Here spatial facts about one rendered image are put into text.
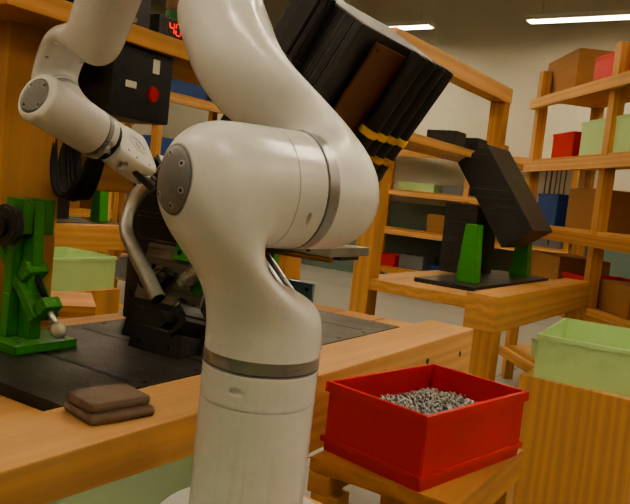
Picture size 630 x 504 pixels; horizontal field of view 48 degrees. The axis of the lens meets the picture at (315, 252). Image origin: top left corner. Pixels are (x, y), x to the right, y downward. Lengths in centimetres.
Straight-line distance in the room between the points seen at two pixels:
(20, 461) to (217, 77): 48
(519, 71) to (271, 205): 1029
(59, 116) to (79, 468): 57
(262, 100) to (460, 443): 68
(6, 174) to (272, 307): 94
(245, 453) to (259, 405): 5
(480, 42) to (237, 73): 1048
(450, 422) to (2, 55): 107
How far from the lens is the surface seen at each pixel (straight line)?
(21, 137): 154
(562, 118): 1057
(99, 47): 116
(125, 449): 99
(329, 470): 121
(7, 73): 153
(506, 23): 1113
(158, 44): 162
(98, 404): 100
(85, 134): 126
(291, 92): 76
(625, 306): 430
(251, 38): 78
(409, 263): 1067
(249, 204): 63
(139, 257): 140
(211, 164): 63
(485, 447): 128
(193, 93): 699
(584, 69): 523
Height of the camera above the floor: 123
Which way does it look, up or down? 5 degrees down
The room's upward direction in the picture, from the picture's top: 6 degrees clockwise
